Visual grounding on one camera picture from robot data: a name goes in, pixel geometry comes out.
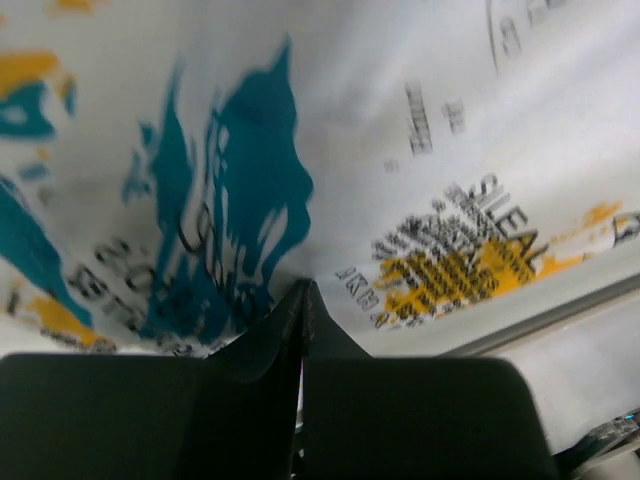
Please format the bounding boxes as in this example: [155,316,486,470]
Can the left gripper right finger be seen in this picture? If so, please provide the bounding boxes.
[302,284,559,479]

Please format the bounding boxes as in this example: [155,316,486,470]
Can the aluminium table edge rail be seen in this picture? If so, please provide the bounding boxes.
[444,274,639,356]

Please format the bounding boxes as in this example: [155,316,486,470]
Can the patterned white teal yellow shorts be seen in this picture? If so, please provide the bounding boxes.
[1,1,639,357]

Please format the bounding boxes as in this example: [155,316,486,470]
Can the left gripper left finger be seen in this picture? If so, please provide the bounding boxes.
[1,282,306,479]

